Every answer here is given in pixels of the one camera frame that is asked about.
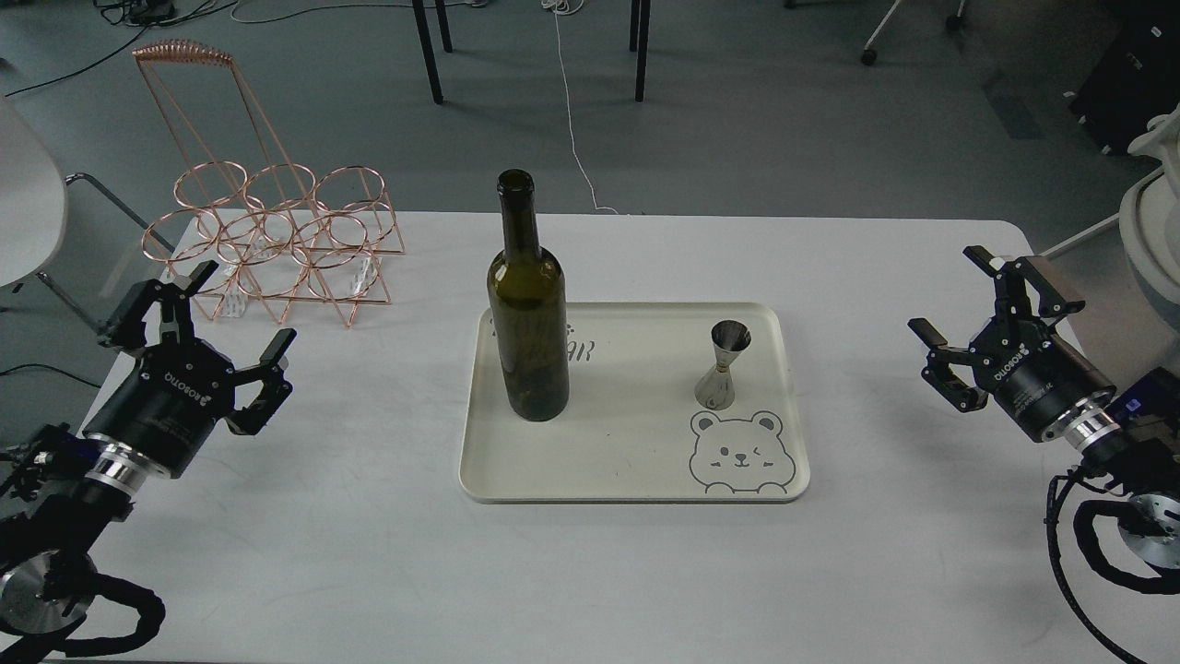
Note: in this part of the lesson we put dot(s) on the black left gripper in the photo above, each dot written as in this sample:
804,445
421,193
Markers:
169,404

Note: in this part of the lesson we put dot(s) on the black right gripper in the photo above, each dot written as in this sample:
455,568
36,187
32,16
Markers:
1035,376

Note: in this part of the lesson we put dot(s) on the steel double jigger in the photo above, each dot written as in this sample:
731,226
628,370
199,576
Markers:
716,390

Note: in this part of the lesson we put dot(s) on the dark green wine bottle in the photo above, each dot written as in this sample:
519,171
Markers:
526,288

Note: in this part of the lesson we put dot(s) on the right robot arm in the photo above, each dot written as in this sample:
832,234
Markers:
1127,442

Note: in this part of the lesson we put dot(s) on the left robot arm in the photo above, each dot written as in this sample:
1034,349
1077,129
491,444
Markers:
54,599

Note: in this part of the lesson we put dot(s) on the office chair wheel base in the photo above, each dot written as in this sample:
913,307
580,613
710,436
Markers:
866,36

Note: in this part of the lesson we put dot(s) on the black box on floor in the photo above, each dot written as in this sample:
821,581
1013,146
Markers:
1137,78

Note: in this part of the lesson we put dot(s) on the cream bear serving tray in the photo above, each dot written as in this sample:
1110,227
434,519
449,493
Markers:
633,430

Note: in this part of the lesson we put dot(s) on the copper wire wine rack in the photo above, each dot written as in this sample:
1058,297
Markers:
280,232

